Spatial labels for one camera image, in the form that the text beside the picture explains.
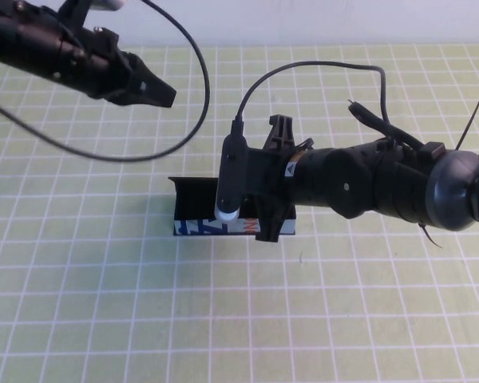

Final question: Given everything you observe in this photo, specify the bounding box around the left wrist camera silver end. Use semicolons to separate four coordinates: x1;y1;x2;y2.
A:
89;0;127;12

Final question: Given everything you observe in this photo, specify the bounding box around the short black zip tie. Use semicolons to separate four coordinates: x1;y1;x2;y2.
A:
418;223;444;250

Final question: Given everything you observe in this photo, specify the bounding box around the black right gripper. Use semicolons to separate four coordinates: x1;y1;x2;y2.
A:
255;114;306;244

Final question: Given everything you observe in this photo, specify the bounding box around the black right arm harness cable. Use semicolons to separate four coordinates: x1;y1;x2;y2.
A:
347;99;444;159

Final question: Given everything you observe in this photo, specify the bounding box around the right wrist camera silver end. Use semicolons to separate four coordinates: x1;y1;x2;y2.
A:
216;118;249;223

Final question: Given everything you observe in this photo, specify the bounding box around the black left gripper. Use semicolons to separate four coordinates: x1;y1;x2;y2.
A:
57;26;178;109

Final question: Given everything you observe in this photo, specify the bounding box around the long black zip tie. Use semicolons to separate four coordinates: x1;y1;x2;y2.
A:
454;97;479;152

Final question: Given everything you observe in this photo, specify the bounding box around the black glasses case blue print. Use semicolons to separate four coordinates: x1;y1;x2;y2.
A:
167;176;297;237

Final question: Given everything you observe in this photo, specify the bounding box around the wrist camera silver end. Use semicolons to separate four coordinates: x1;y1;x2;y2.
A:
216;118;249;223
89;0;127;12

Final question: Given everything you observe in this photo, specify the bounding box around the black left camera bracket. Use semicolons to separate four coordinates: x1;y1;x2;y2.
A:
57;0;93;31

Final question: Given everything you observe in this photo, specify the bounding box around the black left camera cable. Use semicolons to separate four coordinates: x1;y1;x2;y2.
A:
0;0;212;162

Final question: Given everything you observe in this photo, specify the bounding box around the black right camera bracket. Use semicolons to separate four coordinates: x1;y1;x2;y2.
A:
245;146;281;197

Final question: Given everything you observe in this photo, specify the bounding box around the green white-grid tablecloth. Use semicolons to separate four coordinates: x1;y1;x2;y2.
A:
0;44;479;383

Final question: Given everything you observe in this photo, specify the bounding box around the black right camera cable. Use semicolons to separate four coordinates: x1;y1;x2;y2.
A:
232;60;479;301

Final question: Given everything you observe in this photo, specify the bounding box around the black camera bracket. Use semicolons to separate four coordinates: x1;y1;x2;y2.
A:
245;146;281;197
57;0;93;31

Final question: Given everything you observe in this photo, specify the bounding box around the black camera cable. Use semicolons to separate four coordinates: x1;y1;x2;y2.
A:
232;60;479;301
0;0;212;162

